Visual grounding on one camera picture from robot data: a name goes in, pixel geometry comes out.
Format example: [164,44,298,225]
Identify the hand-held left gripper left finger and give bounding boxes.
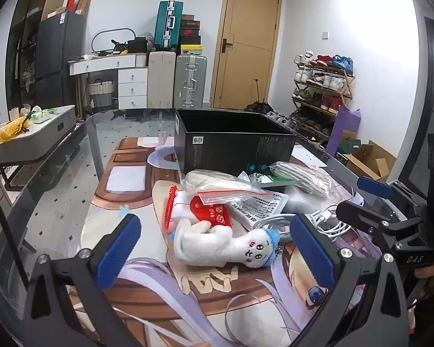
[22,213,142,347]

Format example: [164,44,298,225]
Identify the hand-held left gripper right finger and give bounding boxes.
[286,213,413,347]

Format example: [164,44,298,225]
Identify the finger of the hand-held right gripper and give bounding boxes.
[357,176,425,206]
[336,200,425,241]

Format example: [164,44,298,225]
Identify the white cable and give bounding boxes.
[253,206,351,241]

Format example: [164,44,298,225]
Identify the clear bag of striped cloth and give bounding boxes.
[269,161,341,198]

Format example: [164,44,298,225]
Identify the white printed packet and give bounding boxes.
[228,191,290,230]

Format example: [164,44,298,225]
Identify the red white plastic packet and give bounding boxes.
[164,184,234,234]

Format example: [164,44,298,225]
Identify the green label packet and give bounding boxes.
[239,168,286,189]

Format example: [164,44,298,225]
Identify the white plush toy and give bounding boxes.
[174,220,281,270]

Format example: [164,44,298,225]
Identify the clear bag of white cloth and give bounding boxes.
[181,169,264,206]

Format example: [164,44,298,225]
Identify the black cardboard box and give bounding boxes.
[174,108,297,193]

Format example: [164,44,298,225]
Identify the open cardboard box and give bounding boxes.
[342,140,396,183]

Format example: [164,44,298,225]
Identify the dark green box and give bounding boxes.
[338,139,362,157]

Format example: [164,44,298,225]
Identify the printed table mat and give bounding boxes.
[69,135,384,347]

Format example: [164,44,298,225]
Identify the purple bag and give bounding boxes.
[325,106,362,158]

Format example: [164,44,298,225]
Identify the wooden shoe rack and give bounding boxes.
[291,52,356,141]

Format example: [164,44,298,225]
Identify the grey coffee table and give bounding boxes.
[0,105,76,189]

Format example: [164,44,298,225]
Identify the black umbrella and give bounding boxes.
[244,79,275,113]

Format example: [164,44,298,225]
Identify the green white tissue pack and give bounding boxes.
[31,106,51,123]

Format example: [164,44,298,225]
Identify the wicker basket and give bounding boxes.
[88,79,115,107]

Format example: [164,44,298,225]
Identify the yellow bag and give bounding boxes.
[0,117,26,141]

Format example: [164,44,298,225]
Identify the white dresser desk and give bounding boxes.
[69,53,149,111]

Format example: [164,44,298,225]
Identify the beige suitcase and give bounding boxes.
[147,51,176,109]

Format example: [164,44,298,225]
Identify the silver suitcase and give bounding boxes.
[174,53,208,109]

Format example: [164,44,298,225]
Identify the wooden door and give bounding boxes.
[210,0,283,111]

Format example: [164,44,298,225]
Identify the black bag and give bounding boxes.
[126,38,148,54]

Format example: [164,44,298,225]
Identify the dark grey fridge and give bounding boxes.
[34,10,87,116]

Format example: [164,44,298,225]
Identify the oval mirror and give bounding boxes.
[91,27,136,53]

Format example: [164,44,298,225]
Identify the dark shelf cabinet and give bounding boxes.
[5,0,44,95]

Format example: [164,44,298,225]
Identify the teal suitcase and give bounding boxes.
[154,1,184,53]

